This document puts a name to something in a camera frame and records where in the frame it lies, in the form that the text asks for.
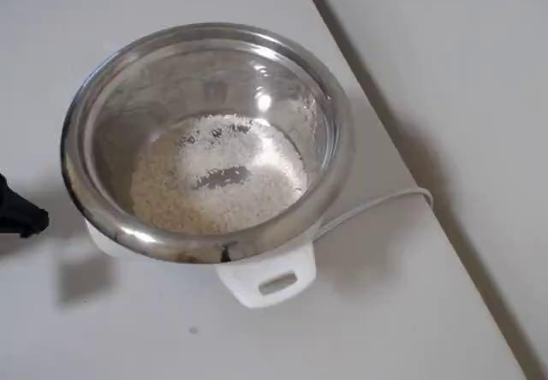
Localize white rice grains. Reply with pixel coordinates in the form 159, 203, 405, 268
130, 114, 309, 235

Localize white rice cooker body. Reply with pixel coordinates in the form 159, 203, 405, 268
83, 217, 318, 311

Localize steel inner pot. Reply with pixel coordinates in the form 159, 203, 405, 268
59, 22, 356, 265

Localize white power cord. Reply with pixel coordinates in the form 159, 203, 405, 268
314, 187, 434, 242

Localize black camera board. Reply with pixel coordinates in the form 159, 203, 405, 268
0, 172, 51, 240

